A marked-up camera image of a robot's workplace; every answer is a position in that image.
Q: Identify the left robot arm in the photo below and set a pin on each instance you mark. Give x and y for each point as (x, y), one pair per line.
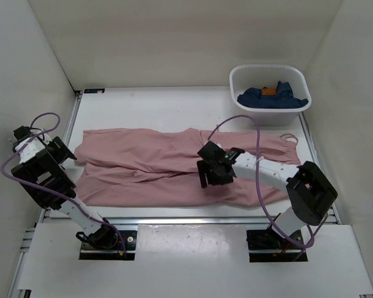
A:
(46, 181)

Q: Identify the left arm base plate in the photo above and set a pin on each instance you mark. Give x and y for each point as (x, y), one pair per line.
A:
(114, 252)

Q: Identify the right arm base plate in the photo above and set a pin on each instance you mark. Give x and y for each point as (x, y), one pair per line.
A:
(267, 246)

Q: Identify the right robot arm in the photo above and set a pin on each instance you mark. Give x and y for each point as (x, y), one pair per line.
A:
(308, 189)

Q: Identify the pink trousers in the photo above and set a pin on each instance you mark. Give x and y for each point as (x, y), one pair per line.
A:
(147, 168)

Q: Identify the blue folded jeans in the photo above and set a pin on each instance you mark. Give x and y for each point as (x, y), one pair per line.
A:
(280, 97)

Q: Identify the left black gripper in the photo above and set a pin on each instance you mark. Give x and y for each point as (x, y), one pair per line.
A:
(63, 153)

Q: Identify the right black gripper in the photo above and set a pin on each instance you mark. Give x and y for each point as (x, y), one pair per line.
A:
(204, 167)

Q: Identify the white plastic basket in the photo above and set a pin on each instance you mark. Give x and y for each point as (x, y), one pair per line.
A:
(244, 77)

